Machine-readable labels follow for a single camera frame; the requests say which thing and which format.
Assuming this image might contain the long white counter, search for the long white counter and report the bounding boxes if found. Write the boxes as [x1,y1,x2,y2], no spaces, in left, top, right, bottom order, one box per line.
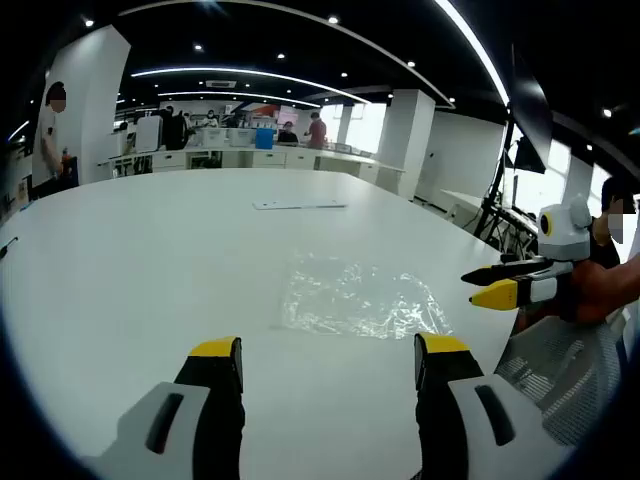
[97,142,406,187]

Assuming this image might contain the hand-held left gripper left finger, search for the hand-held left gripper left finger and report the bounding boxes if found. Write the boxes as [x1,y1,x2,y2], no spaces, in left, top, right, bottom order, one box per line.
[82,336,246,480]

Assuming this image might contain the black studio softbox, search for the black studio softbox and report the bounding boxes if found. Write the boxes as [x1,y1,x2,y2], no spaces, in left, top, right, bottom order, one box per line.
[509,44,554,175]

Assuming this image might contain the black light stand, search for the black light stand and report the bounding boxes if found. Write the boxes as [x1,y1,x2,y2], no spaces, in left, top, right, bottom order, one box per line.
[472,102,519,246]

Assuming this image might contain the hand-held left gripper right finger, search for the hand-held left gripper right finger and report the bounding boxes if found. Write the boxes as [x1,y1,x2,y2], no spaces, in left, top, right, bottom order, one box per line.
[413,332,576,480]

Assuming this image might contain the person's right hand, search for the person's right hand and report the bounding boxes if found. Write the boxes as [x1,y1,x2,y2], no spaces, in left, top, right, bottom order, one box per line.
[557,259,621,324]

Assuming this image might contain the clear plastic food packaging bag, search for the clear plastic food packaging bag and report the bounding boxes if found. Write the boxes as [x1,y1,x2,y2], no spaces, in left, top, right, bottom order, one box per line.
[278,253,455,340]

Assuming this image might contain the white desk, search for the white desk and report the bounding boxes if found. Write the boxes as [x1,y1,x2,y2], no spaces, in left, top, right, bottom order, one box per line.
[439,188,489,222]

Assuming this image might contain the white rectangular box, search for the white rectangular box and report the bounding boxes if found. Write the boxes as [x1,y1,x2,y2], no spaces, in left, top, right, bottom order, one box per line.
[135,115,164,154]

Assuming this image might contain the grey mesh office chair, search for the grey mesh office chair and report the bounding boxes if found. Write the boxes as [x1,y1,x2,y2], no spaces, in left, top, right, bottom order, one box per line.
[494,313,627,447]

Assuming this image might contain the flat white strip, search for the flat white strip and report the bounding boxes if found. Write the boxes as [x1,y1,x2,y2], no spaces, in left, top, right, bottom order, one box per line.
[252,198,348,211]

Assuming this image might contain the person's upper body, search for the person's upper body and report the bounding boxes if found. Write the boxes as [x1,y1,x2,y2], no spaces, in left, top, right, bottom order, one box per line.
[588,174,640,269]

